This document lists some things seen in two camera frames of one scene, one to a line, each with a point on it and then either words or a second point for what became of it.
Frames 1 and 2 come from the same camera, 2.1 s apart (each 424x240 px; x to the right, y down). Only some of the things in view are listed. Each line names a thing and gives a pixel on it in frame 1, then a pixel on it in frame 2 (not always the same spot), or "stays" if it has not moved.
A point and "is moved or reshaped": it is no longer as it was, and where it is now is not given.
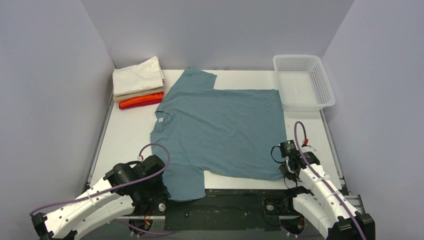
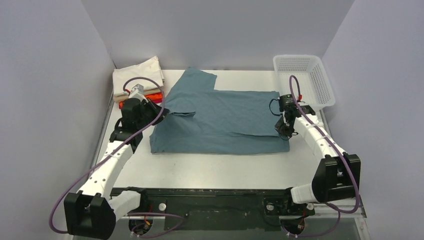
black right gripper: x=285 y=168 -> x=286 y=122
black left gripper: x=158 y=191 -> x=154 y=108
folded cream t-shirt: x=143 y=76 stays
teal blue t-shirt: x=237 y=134 is moved or reshaped
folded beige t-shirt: x=119 y=98 stays
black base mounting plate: x=221 y=210 stays
